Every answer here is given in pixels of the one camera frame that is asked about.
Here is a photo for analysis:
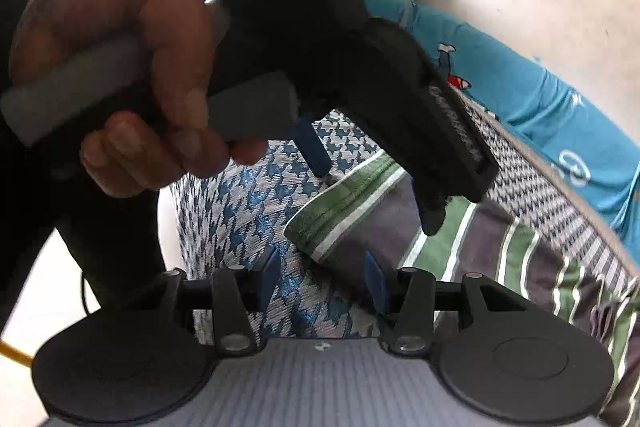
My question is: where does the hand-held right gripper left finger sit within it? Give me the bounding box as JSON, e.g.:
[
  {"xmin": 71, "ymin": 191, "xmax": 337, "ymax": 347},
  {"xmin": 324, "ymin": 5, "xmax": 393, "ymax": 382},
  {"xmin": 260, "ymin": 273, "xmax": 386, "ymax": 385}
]
[{"xmin": 125, "ymin": 247, "xmax": 281, "ymax": 354}]

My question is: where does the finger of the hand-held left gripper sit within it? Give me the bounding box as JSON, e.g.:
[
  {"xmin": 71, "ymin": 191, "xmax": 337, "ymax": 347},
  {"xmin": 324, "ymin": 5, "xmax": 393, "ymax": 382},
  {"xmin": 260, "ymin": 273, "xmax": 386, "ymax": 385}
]
[
  {"xmin": 412, "ymin": 179, "xmax": 447, "ymax": 238},
  {"xmin": 292, "ymin": 117, "xmax": 331, "ymax": 178}
]

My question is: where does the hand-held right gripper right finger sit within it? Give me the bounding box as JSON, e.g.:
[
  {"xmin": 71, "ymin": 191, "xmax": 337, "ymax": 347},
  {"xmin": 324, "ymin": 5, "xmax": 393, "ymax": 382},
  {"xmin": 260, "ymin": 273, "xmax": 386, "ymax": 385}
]
[{"xmin": 365, "ymin": 251, "xmax": 526, "ymax": 354}]

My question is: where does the green grey striped shirt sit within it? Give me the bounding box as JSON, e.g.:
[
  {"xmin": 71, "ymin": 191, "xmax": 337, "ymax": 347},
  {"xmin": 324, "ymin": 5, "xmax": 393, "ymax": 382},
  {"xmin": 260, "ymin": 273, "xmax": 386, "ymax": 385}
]
[{"xmin": 282, "ymin": 152, "xmax": 640, "ymax": 427}]

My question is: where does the person's left hand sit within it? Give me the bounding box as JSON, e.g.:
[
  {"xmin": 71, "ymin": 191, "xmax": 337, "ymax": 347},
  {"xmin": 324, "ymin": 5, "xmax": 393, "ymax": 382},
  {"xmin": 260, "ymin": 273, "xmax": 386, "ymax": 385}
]
[{"xmin": 10, "ymin": 0, "xmax": 271, "ymax": 198}]

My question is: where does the blue houndstooth mat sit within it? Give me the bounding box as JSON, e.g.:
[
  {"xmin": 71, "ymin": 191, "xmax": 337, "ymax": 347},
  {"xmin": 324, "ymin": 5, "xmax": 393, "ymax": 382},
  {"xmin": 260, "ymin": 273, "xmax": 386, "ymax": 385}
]
[{"xmin": 165, "ymin": 97, "xmax": 640, "ymax": 343}]

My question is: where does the person's dark clothing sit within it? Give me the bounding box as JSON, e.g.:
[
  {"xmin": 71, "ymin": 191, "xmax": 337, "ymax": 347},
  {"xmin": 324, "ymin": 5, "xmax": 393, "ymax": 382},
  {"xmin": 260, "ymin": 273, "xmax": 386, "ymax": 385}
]
[{"xmin": 0, "ymin": 127, "xmax": 168, "ymax": 338}]

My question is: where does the black cable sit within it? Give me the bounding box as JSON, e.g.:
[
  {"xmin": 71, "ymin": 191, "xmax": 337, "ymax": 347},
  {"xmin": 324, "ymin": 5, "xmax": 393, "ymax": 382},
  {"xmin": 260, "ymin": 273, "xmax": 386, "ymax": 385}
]
[{"xmin": 77, "ymin": 274, "xmax": 103, "ymax": 315}]

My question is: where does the yellow cable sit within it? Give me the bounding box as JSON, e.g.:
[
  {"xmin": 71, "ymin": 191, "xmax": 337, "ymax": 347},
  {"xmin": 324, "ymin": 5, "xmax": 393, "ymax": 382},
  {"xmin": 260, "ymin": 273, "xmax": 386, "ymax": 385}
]
[{"xmin": 0, "ymin": 339, "xmax": 33, "ymax": 368}]

